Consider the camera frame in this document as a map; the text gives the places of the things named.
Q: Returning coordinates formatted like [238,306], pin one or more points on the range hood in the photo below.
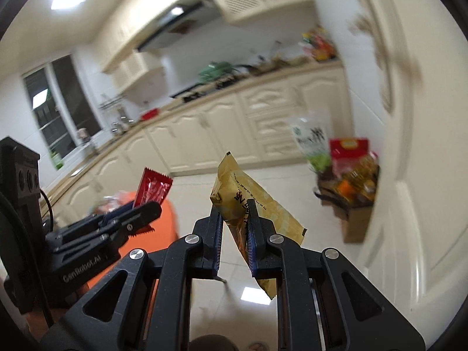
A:
[175,25]

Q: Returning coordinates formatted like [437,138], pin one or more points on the yellow snack wrapper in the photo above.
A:
[252,188]

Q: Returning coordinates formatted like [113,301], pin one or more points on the utensil rack with utensils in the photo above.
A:
[111,102]

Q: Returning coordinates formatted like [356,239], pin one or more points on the black gas stove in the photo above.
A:
[204,87]

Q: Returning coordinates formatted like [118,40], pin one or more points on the cluster of condiment bottles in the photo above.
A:
[318,45]

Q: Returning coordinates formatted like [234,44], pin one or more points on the clear plastic bag with food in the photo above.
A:
[106,204]

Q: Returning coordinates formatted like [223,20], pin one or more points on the cream upper cabinets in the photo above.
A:
[146,7]

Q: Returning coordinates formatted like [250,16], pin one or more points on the white green rice bag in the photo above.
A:
[310,142]

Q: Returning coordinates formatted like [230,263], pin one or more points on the small cardboard box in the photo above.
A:
[327,201]

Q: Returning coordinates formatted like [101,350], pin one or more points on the beige countertop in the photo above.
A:
[175,106]

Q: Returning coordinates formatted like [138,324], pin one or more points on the person's left hand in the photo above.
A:
[40,321]

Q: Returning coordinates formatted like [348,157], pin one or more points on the metal faucet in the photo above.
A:
[122,124]

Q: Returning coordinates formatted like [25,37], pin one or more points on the window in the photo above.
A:
[62,109]

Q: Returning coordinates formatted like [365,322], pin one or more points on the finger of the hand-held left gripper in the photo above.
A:
[117,211]
[142,215]

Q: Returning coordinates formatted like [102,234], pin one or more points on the cream door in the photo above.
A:
[420,153]

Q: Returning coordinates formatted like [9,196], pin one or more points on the red snack packet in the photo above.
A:
[151,188]

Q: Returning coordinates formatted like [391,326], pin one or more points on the round orange table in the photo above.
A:
[164,226]

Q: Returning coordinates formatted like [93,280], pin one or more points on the red bag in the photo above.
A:
[349,153]

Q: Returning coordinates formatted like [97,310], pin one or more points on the green electric pot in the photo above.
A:
[215,71]

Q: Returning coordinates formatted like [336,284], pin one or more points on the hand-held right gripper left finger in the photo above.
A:
[218,237]

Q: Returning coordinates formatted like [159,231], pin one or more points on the red basin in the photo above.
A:
[150,114]

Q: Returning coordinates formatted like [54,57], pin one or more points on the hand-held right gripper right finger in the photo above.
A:
[251,248]

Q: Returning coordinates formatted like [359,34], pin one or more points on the cream cabinets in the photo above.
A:
[146,7]
[219,128]

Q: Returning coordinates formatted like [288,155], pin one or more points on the cream lower cabinets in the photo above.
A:
[219,128]

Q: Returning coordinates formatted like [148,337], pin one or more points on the green bottle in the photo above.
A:
[56,160]

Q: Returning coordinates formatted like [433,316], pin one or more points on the small lattice wall cabinet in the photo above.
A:
[135,71]

